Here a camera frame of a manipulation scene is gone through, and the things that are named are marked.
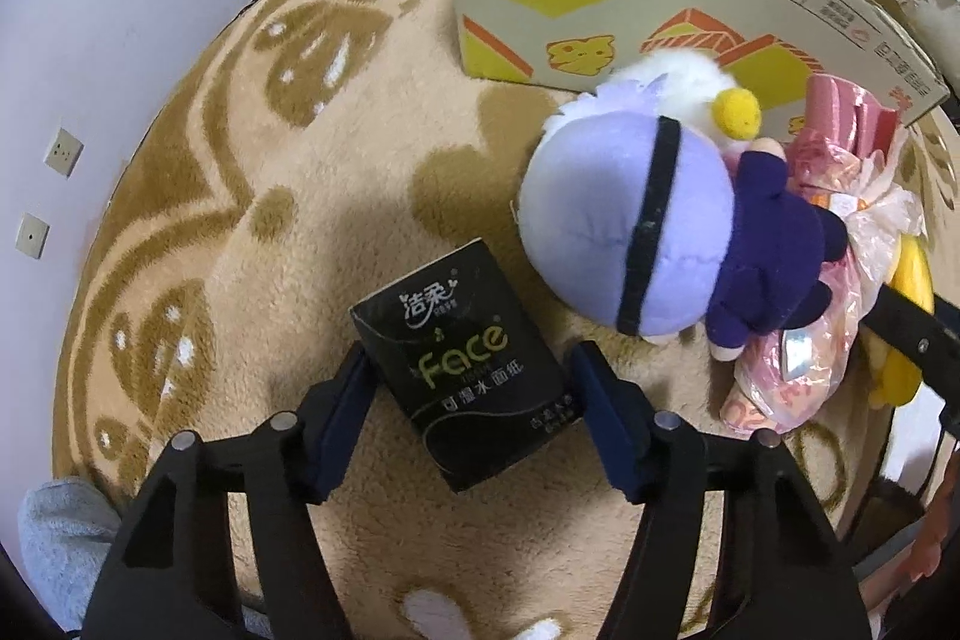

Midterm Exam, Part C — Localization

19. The purple plush doll white hair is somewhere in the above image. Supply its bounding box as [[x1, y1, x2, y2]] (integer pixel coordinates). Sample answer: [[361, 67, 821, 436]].
[[511, 47, 852, 362]]

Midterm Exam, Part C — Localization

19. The pink plastic-wrapped package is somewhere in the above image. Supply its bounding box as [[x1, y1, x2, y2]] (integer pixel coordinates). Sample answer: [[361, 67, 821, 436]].
[[720, 74, 927, 438]]

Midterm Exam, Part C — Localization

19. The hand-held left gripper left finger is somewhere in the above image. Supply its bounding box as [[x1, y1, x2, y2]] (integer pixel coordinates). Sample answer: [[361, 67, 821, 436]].
[[82, 344, 376, 640]]

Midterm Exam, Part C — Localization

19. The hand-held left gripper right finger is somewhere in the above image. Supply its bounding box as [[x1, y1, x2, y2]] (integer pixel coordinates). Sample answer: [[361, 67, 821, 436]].
[[562, 340, 875, 640]]

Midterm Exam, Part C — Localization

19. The beige patterned rug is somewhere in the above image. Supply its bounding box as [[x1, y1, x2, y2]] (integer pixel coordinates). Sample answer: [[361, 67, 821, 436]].
[[52, 0, 960, 640]]

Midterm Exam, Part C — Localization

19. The black tissue pack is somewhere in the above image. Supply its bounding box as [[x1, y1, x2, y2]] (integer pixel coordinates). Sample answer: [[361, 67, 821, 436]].
[[349, 239, 588, 495]]

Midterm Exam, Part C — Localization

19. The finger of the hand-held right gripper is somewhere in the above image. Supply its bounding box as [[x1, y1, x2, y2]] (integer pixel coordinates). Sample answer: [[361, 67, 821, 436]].
[[862, 284, 960, 438]]

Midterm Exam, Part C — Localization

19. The white wall socket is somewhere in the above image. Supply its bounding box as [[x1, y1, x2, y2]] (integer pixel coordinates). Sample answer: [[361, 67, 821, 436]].
[[43, 124, 85, 180], [16, 212, 52, 259]]

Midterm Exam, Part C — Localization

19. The grey fabric garment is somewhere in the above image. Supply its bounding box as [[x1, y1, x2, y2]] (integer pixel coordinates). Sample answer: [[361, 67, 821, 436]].
[[16, 476, 128, 633]]

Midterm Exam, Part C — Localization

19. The yellow plush toy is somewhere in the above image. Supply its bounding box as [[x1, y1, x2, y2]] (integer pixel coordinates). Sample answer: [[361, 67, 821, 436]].
[[866, 231, 938, 408]]

